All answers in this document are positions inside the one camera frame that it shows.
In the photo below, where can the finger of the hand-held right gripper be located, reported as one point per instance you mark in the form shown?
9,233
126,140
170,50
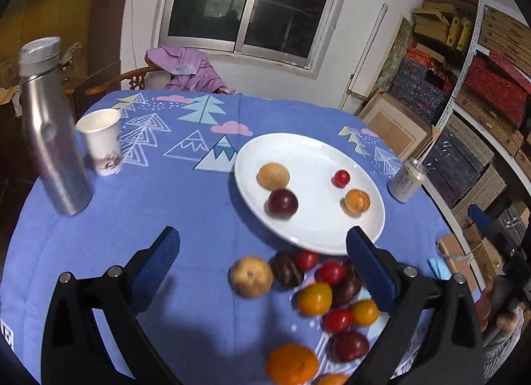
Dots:
483,219

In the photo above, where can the large flat cardboard box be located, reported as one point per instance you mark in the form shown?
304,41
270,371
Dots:
394,123

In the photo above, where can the person's right hand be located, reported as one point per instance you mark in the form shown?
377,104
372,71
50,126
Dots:
485,310

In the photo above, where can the small yellow-orange fruit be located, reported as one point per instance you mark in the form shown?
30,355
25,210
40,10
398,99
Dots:
364,312

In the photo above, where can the white wall conduit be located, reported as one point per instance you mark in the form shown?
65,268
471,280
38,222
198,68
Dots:
369,48

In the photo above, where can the wooden chair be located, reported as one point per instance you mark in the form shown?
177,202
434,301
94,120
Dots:
124,77

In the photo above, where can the spotted tan pear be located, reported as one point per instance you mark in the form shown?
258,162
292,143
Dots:
251,277

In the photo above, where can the white metal shelf rack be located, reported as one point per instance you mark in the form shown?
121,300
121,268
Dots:
466,73

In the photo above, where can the wooden cabinet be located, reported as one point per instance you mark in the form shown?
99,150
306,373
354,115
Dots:
83,3

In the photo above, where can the small cardboard box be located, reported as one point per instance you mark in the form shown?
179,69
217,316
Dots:
456,250

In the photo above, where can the person's right forearm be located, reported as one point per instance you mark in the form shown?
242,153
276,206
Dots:
498,351

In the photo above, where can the dark red plum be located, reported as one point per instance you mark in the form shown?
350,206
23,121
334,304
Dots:
350,345
282,203

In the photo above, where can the purple garment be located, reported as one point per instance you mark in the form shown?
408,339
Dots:
186,69

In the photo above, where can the orange-tan round fruit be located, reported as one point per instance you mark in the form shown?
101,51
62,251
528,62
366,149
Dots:
357,202

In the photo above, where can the white plate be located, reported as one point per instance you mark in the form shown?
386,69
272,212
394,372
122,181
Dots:
311,152

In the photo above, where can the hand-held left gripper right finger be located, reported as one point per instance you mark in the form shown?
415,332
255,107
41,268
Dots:
367,264

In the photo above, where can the dark brown wrinkled fruit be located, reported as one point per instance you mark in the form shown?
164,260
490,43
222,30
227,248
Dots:
348,290
287,269

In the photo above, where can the orange mandarin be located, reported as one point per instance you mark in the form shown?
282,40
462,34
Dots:
292,364
332,380

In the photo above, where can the orange tomato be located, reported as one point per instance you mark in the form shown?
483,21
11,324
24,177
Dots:
314,298

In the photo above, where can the white drink can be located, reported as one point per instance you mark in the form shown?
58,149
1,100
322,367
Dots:
406,181

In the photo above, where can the stainless steel bottle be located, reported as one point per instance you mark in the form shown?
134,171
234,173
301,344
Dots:
54,140

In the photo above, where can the white paper cup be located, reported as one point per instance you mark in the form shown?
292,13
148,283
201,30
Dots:
103,140

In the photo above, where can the tan round fruit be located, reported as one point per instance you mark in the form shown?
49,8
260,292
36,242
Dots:
272,176

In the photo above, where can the red tomato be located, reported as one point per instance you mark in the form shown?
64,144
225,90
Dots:
331,273
338,320
307,259
340,178

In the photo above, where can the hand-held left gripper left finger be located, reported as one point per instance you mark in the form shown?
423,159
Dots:
159,260

